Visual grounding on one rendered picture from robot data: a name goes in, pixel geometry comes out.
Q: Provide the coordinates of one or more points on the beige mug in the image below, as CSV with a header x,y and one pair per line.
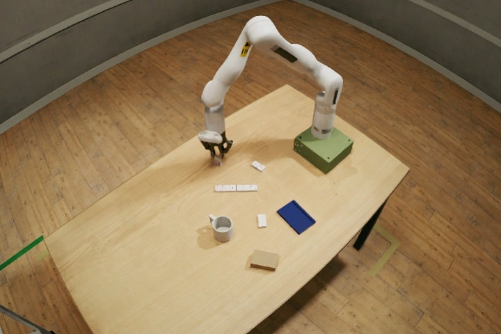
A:
x,y
222,223

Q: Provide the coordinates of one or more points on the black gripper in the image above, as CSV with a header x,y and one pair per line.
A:
x,y
221,148

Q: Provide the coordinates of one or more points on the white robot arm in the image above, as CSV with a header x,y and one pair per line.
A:
x,y
263,35

